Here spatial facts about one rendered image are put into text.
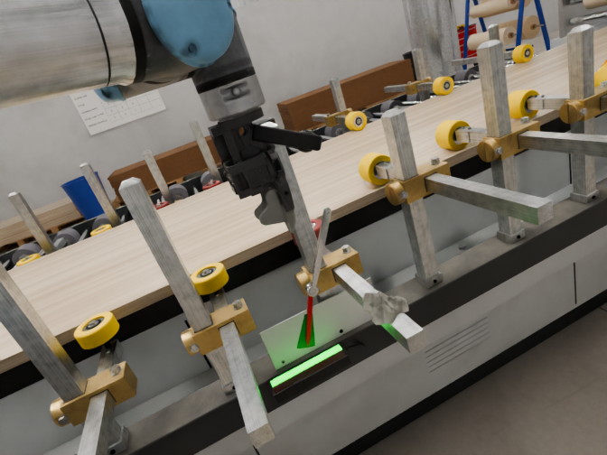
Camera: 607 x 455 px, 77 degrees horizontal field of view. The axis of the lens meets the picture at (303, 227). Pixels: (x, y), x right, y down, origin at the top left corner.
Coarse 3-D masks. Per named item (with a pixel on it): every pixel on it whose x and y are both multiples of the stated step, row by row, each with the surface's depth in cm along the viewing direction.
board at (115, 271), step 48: (480, 96) 155; (336, 144) 158; (384, 144) 135; (432, 144) 118; (336, 192) 107; (384, 192) 100; (96, 240) 142; (144, 240) 123; (192, 240) 109; (240, 240) 97; (288, 240) 94; (48, 288) 111; (96, 288) 99; (144, 288) 90; (0, 336) 91
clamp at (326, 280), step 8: (352, 248) 82; (328, 256) 82; (336, 256) 81; (344, 256) 80; (352, 256) 79; (328, 264) 79; (336, 264) 78; (352, 264) 80; (360, 264) 80; (304, 272) 79; (320, 272) 78; (328, 272) 78; (360, 272) 81; (296, 280) 81; (304, 280) 78; (320, 280) 78; (328, 280) 79; (304, 288) 78; (320, 288) 79; (328, 288) 79
